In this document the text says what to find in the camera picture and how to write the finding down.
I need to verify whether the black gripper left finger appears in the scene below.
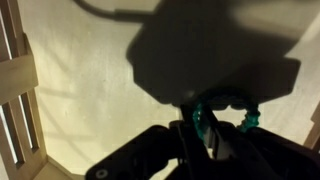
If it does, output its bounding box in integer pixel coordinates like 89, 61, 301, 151
85, 103, 209, 180

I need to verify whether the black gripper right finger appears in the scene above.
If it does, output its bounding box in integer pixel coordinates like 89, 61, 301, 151
199, 105, 320, 180

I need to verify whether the dark green studded ring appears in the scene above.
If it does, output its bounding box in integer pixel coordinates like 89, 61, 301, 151
191, 94, 262, 146

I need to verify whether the light wooden tray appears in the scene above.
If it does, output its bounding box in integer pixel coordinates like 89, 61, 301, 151
0, 0, 320, 180

